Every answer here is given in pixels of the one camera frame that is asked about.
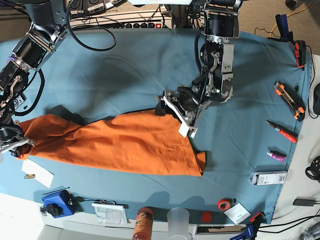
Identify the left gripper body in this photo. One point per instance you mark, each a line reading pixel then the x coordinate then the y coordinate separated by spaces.
pixel 185 104

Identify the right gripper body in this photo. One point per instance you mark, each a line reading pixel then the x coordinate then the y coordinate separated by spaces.
pixel 13 140

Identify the orange t-shirt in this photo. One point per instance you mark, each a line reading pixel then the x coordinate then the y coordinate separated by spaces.
pixel 138 142

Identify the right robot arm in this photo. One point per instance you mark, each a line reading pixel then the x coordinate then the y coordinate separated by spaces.
pixel 47 31

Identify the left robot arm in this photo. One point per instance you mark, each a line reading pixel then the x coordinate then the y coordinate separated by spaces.
pixel 214 55

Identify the small yellow battery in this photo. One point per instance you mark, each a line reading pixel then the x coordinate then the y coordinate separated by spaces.
pixel 29 176

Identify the white paper card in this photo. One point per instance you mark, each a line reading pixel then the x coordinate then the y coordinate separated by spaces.
pixel 42 175

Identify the grey remote control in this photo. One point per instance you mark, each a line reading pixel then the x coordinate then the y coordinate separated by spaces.
pixel 19 100

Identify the blue box with knob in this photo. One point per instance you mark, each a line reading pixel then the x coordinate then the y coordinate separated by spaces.
pixel 59 204

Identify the blue table cloth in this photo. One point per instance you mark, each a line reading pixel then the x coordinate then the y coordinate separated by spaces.
pixel 85 86

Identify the black power strip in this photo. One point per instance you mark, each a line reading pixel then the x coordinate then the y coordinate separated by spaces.
pixel 138 25

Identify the white folded booklet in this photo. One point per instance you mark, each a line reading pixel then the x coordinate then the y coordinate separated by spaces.
pixel 110 214

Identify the red tape roll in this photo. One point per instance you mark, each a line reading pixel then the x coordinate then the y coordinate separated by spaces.
pixel 224 204

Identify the translucent plastic cup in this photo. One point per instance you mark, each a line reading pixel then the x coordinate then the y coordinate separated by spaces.
pixel 178 223

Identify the orange black utility knife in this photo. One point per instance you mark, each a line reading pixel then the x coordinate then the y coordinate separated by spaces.
pixel 296 109

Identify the red screwdriver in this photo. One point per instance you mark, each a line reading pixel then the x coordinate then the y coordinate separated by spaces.
pixel 283 132

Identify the purple glue tube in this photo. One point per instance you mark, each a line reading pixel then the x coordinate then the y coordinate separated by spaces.
pixel 276 156

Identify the small red block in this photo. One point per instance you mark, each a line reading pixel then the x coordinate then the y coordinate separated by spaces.
pixel 206 217

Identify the white packaged item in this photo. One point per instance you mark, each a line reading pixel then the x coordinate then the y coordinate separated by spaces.
pixel 265 178

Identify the orange drink can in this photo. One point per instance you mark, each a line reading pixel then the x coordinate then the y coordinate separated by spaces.
pixel 143 224

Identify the foot pedal labelled zero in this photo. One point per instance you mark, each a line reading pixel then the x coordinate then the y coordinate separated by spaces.
pixel 95 6

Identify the white square card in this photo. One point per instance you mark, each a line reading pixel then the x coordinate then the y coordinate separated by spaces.
pixel 237 214

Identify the black computer mouse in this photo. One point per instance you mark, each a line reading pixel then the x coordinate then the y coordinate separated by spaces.
pixel 316 99

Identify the foot pedal labelled start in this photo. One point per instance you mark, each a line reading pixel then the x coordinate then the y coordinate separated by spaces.
pixel 76 5

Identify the blue black clamp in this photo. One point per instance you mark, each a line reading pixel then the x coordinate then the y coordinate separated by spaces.
pixel 251 229

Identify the black yellow dotted mug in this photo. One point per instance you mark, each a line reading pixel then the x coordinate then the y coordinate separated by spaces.
pixel 313 171

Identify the black power adapter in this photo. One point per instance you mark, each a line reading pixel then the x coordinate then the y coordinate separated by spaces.
pixel 303 202

